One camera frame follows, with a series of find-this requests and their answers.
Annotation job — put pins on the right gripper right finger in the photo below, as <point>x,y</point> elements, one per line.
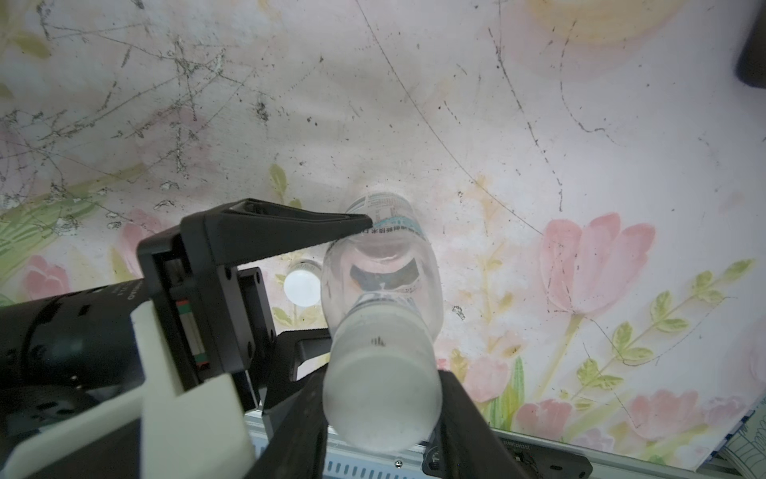
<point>473,431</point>

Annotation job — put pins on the short clear plastic bottle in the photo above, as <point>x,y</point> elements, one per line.
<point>381,291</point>

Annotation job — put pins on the black plastic tool case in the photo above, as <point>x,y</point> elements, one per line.
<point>750,68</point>

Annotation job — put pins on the aluminium mounting rail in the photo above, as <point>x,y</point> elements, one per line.
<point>422,461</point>

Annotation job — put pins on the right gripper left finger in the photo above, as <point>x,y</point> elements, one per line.
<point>297,448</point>

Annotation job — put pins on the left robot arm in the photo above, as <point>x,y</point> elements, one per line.
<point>64,355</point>

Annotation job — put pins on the floral pink table mat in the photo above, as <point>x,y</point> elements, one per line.
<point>591,175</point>

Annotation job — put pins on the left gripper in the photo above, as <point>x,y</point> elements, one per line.
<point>212,299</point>

